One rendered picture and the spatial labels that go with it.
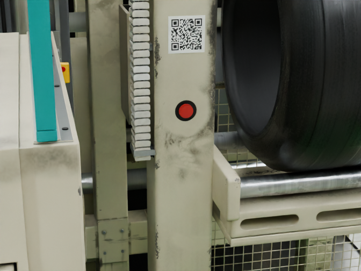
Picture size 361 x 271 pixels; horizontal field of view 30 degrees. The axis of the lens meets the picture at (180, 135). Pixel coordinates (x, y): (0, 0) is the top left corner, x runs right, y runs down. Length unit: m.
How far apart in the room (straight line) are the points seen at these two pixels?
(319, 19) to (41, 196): 0.73
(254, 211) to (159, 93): 0.31
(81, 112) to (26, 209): 1.51
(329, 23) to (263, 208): 0.42
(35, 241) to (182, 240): 0.87
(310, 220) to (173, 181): 0.30
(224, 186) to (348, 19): 0.41
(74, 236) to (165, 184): 0.79
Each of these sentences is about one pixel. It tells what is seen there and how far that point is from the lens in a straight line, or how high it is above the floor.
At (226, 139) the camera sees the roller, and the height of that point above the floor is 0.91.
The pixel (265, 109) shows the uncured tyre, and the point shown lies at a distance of 1.73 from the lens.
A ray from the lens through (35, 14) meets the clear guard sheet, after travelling 0.60.
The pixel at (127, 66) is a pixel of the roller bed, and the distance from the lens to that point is 1.77.
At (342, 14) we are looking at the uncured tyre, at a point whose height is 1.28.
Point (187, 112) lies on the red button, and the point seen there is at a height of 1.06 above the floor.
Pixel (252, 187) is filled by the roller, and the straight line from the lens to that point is 1.42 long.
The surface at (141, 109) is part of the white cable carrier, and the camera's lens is 1.39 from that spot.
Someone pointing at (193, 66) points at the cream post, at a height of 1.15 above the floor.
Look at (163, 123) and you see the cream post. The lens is 1.40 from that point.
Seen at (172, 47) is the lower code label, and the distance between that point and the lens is 1.36.
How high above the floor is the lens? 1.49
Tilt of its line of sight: 20 degrees down
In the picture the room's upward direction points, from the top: straight up
